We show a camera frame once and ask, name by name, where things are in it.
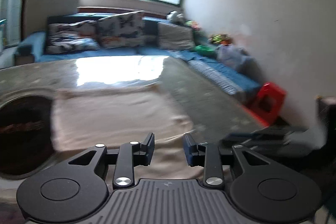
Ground red plastic stool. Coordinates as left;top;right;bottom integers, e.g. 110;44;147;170
245;82;287;127

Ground butterfly pillow right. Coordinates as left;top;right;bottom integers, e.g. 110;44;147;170
96;11;145;49

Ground grey cushion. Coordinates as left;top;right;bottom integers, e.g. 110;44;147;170
158;22;195;50

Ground butterfly pillow left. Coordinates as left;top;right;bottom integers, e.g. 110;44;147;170
46;20;100;55

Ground clear plastic storage box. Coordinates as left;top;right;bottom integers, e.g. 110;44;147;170
217;44;253;73

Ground butterfly pillow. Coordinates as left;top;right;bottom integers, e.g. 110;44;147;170
46;20;100;55
96;11;145;49

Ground cream knit garment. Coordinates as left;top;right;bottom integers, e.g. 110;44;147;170
51;84;203;180

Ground green plastic bowl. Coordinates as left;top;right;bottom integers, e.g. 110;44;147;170
194;45;216;56

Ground small plush toys pile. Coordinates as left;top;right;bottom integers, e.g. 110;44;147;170
209;34;233;46

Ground panda plush toy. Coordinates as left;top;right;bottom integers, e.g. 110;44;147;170
166;11;185;25

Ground dark blue sofa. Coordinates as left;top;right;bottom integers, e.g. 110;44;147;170
14;17;261;103

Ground black round induction cooktop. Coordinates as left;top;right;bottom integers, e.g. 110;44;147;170
1;96;55;179

